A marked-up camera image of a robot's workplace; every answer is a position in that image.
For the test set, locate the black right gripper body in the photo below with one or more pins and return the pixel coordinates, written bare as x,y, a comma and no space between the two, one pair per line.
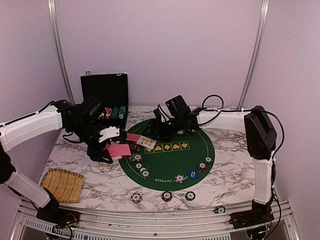
166,131

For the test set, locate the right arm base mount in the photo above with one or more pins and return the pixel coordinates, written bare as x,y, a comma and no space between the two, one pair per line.
258,214

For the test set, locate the left aluminium frame post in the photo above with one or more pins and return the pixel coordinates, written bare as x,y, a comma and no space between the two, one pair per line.
59,49

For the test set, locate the blue small blind button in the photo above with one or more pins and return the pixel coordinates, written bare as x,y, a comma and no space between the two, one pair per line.
193,174

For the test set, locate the red black chip stack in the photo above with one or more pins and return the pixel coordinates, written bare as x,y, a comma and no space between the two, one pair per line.
166,196

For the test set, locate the woven bamboo tray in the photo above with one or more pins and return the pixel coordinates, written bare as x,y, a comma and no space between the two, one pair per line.
65,185

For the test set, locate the black white chip stack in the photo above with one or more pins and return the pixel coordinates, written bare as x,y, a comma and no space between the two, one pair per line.
136,198

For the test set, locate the right aluminium frame post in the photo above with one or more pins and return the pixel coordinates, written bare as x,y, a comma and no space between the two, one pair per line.
260,34

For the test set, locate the aluminium front rail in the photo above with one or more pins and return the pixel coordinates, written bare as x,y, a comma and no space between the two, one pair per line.
194,224

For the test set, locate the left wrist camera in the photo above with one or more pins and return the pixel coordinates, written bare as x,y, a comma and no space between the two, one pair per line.
107,133

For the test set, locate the red patterned card deck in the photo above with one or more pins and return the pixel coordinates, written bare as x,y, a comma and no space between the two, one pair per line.
117,151

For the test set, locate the triangular black red button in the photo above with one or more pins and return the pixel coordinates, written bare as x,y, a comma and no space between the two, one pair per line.
134,147

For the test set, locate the blue green chip stack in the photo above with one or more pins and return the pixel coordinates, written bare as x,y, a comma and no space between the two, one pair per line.
190,196

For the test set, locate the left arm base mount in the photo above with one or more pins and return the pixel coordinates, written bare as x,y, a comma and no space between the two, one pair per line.
60,216

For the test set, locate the striped blue yellow card box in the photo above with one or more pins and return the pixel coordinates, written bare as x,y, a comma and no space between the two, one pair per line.
103,165

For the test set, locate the aluminium frame post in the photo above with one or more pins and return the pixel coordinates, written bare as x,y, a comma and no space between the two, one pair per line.
59,49
260,34

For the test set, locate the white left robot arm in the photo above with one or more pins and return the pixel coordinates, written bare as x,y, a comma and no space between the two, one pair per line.
20,130

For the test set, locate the face-down card mat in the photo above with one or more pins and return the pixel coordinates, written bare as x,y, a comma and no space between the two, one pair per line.
132,137

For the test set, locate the round green poker mat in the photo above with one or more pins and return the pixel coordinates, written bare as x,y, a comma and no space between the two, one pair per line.
170,158

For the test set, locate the black poker chip case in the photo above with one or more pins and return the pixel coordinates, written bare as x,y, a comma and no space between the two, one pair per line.
113,93

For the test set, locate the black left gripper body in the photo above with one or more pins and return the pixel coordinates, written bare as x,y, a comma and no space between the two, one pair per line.
82,131

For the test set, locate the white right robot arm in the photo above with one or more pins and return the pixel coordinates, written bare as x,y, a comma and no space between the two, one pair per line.
260,135

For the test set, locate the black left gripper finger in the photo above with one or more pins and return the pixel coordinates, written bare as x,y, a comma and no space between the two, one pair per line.
120,138
100,155

